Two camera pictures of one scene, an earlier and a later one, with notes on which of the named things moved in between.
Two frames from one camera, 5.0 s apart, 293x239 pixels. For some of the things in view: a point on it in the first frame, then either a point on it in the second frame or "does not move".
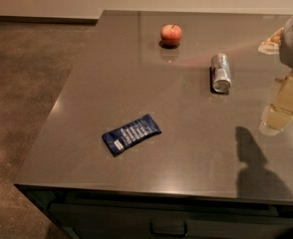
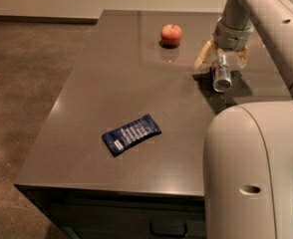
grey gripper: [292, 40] -> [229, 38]
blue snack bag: [130, 134] does not move
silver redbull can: [220, 73] does not move
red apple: [170, 35] does not move
